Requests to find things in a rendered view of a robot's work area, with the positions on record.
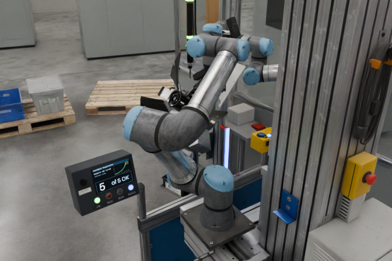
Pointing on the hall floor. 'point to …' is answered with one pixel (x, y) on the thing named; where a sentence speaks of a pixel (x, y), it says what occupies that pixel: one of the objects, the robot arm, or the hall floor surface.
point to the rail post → (144, 246)
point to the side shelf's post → (240, 155)
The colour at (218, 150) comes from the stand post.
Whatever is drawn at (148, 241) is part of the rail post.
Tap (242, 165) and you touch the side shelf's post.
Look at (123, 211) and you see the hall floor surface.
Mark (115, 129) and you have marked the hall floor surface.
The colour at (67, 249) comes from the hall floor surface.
